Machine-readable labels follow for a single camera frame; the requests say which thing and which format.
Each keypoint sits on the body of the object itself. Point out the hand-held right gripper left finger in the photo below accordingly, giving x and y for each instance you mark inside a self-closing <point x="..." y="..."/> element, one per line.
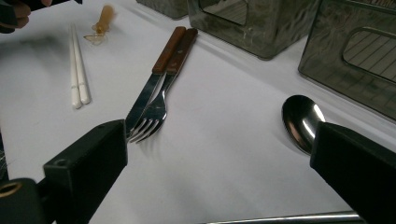
<point x="90" y="161"/>

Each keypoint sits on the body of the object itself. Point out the metal spoon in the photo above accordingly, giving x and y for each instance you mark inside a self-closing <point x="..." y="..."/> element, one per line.
<point x="299" y="121"/>

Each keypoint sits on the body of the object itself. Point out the white chopstick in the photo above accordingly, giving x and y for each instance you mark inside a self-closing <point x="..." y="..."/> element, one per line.
<point x="74" y="77"/>
<point x="81" y="74"/>

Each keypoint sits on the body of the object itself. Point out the grey translucent bin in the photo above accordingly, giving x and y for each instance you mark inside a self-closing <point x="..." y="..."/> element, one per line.
<point x="168" y="7"/>
<point x="327" y="53"/>
<point x="264" y="34"/>

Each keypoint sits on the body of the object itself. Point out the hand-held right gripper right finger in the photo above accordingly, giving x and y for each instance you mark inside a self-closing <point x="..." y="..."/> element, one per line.
<point x="358" y="168"/>

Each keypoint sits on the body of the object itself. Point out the metal chopstick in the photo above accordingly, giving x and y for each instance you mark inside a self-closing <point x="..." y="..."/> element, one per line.
<point x="280" y="217"/>

